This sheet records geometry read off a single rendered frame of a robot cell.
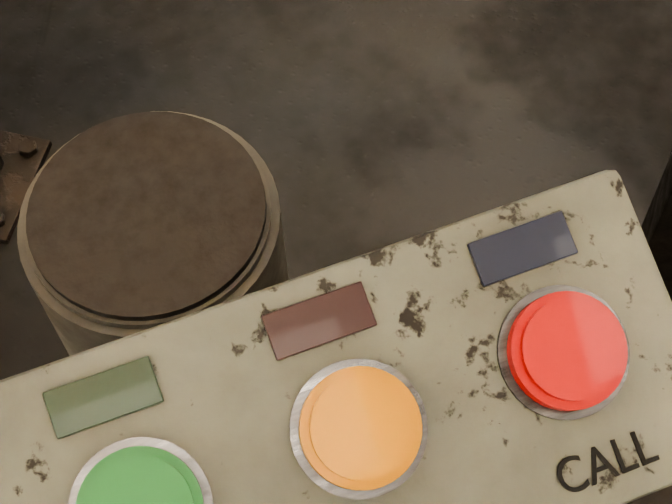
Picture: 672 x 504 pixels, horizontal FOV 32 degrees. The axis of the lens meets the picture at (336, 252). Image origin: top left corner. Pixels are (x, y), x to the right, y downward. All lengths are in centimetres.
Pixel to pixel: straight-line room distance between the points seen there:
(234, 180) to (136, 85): 71
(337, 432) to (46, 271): 19
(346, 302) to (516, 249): 6
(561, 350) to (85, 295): 22
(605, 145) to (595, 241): 78
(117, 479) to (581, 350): 16
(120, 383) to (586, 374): 15
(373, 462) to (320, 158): 80
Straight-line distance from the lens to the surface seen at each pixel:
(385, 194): 114
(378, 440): 38
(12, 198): 118
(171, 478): 37
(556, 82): 123
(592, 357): 40
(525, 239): 40
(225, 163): 54
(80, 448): 39
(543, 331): 39
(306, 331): 39
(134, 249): 52
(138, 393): 38
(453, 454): 39
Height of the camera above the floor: 96
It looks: 61 degrees down
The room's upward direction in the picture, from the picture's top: 3 degrees counter-clockwise
